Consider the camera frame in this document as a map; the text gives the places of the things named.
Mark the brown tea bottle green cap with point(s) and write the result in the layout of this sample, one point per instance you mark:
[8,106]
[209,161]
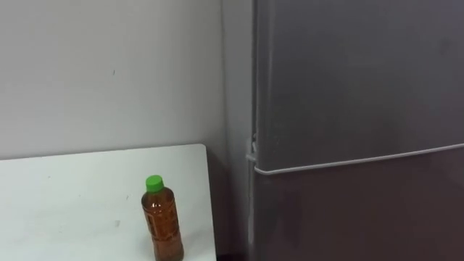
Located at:
[162,221]

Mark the grey fridge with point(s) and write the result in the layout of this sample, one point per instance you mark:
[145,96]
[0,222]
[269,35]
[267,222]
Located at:
[355,108]

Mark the white desk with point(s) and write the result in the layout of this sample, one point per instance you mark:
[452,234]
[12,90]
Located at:
[72,206]

